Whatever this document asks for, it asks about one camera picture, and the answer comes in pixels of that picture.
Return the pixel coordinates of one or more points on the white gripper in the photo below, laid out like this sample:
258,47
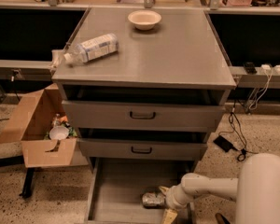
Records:
174,197

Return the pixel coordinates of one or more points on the green silver 7up can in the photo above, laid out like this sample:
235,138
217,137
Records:
153,200

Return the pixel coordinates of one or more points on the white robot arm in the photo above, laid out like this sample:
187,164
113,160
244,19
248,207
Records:
256,191

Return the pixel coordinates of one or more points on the grey bottom drawer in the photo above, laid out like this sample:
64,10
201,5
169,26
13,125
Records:
117,187

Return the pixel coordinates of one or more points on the grey drawer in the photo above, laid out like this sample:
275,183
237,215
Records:
146,150
117,187
147,117

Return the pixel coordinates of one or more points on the grey middle drawer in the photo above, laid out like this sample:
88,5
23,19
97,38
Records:
146,150

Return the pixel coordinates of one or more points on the grey metal drawer cabinet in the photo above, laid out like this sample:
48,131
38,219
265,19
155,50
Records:
176,63

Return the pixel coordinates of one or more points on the grey top drawer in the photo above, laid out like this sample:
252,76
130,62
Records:
147,117

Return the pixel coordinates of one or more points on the black power adapter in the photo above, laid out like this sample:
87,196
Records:
223,143

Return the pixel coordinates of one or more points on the white bowl in box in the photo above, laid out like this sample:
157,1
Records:
58,133

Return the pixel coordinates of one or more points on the black table leg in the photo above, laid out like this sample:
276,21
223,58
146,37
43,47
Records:
27,186

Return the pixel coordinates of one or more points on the brown cardboard box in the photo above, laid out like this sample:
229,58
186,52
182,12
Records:
30,121

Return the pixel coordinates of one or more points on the clear plastic water bottle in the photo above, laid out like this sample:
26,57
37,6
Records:
92,49

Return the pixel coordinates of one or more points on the white ceramic bowl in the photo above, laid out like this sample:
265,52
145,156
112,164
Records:
144,20

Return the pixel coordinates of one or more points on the black device on rail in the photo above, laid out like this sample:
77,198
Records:
250,68

